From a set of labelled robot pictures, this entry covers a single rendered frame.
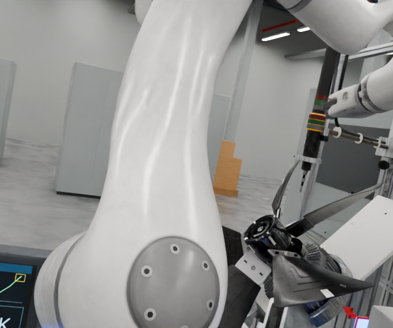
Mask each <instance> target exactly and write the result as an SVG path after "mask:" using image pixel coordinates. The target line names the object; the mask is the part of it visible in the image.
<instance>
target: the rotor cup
mask: <svg viewBox="0 0 393 328"><path fill-rule="evenodd" d="M261 226H263V227H264V228H263V229H262V230H261V231H259V232H258V228H259V227H261ZM286 230H287V229H285V228H284V226H283V225H282V223H281V222H280V221H279V220H278V217H277V216H275V215H265V216H263V217H261V218H259V219H257V220H256V221H255V222H253V223H252V224H251V225H250V226H249V227H248V229H247V230H246V232H245V234H244V237H243V239H244V241H245V243H246V244H247V245H248V247H249V245H250V246H251V248H252V249H253V250H254V252H255V253H254V254H255V255H256V256H257V258H259V259H260V260H261V261H262V262H264V263H265V264H266V265H268V266H269V267H270V268H271V269H273V257H272V256H271V255H270V254H269V253H268V252H267V250H268V249H274V250H279V251H288V252H293V253H297V254H298V255H299V256H301V257H303V256H304V254H305V245H304V244H303V242H302V241H301V240H300V239H299V238H292V237H291V234H290V233H289V232H287V231H286ZM269 236H271V238H272V239H273V240H274V242H275V243H276V244H275V245H273V243H272V242H271V240H270V239H269V238H268V237H269ZM251 248H250V249H251ZM252 249H251V251H252Z"/></svg>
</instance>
